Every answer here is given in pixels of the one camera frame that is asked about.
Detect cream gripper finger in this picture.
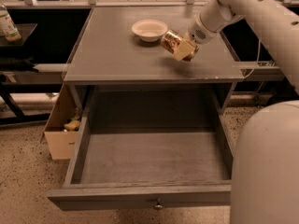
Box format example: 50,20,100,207
174,40,195,61

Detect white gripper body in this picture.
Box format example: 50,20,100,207
188,15,222,44

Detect orange soda can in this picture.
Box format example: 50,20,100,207
161,29,199,62

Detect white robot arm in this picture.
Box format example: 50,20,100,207
188,0,299,224

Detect open grey top drawer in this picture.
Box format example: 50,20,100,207
47,87,236,212

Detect round metal drawer knob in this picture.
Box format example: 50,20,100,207
153,199,164,211

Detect white paper bowl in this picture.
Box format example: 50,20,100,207
132,20,168,42

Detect yellow sponge in box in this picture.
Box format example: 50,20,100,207
64,109,80,132

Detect cardboard box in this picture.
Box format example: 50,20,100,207
42,85,81,160

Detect black side table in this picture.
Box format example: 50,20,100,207
0,23,50,125

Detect plastic bottle with label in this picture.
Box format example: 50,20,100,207
0,3,21,42

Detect white cable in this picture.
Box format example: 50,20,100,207
243,39,263,80

